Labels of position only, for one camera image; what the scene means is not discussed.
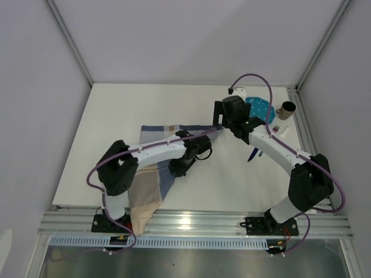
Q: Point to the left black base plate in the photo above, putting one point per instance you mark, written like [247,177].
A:
[101,224]

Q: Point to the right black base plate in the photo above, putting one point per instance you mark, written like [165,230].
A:
[258,226]

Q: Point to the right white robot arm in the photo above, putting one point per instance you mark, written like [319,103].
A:
[309,181]

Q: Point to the blue beige checked cloth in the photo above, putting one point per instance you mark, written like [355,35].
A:
[151,184]

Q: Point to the teal dotted plate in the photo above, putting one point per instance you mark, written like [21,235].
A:
[259,108]

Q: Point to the white ceramic spoon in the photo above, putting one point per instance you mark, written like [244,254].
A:
[283,131]

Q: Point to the purple knife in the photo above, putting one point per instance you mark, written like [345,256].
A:
[253,154]

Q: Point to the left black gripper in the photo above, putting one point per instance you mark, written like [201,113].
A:
[179,171]

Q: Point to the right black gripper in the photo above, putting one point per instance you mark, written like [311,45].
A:
[219,109]

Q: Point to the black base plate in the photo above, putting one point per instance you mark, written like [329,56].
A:
[258,226]
[101,224]

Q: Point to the aluminium mounting rail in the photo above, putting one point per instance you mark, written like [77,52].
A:
[177,223]

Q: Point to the aluminium frame post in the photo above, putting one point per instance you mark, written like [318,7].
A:
[328,35]
[68,39]

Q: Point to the white slotted cable duct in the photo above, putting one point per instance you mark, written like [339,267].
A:
[160,242]

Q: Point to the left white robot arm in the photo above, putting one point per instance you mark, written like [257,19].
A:
[117,168]

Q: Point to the right aluminium frame post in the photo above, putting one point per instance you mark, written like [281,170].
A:
[328,35]

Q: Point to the left aluminium frame post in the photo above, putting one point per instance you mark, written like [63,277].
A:
[68,39]

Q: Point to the brown mug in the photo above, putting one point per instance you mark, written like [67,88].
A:
[286,110]

